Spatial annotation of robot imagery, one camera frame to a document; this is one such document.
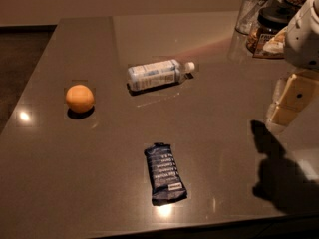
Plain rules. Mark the orange fruit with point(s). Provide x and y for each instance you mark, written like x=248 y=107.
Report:
x=79 y=98

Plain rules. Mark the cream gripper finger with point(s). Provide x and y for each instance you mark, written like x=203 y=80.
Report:
x=300 y=90
x=278 y=92

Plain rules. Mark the black lid snack jar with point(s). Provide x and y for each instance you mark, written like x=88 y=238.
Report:
x=269 y=22

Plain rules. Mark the clear plastic water bottle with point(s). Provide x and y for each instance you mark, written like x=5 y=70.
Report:
x=149 y=76

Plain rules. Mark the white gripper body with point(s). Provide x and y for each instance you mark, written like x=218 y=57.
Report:
x=303 y=40

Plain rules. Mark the dark blue rxbar wrapper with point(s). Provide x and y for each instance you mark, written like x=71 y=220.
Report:
x=167 y=186

